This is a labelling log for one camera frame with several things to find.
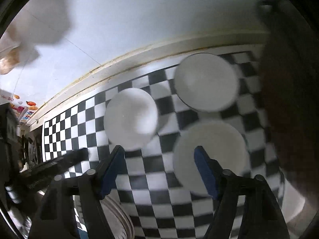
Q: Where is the black rice cooker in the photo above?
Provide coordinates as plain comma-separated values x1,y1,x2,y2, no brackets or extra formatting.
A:
256,0,318,206

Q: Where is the plastic bag of food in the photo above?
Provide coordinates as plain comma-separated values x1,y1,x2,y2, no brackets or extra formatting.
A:
1,23,40,75

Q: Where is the black white checkered mat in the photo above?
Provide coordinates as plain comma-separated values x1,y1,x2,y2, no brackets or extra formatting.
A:
43,49,284,238

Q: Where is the colourful wall sticker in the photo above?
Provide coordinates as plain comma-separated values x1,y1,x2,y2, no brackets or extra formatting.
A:
1,90,38,123

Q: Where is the white leaf-patterned plate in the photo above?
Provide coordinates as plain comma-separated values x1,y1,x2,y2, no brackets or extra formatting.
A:
73,188,135,239

